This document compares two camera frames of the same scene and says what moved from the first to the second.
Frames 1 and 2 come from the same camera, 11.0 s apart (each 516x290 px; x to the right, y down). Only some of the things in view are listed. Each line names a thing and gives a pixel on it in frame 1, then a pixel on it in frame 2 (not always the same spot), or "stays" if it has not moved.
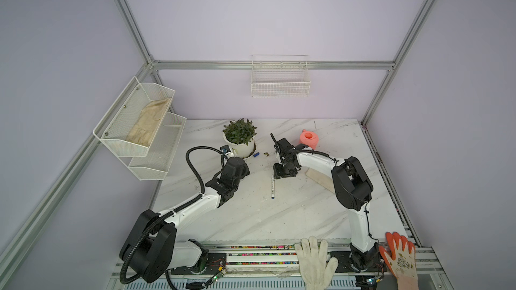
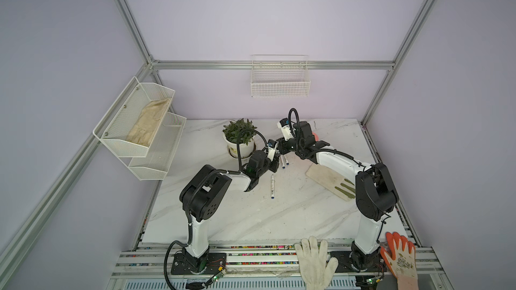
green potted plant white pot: (240, 135) stays
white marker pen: (273, 187) stays
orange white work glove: (401, 258) stays
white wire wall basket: (279, 75) stays
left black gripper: (245, 172) -> (273, 163)
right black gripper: (277, 173) -> (281, 147)
